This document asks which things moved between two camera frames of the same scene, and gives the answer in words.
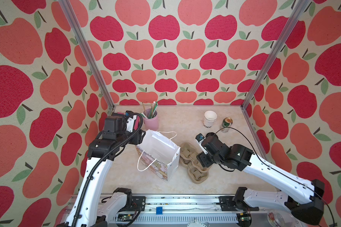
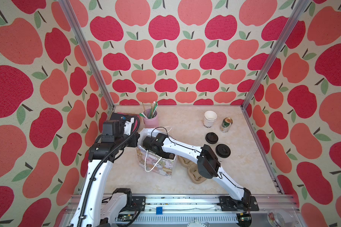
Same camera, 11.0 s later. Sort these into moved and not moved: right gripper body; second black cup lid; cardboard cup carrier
Moved: right gripper body
Not moved: cardboard cup carrier; second black cup lid
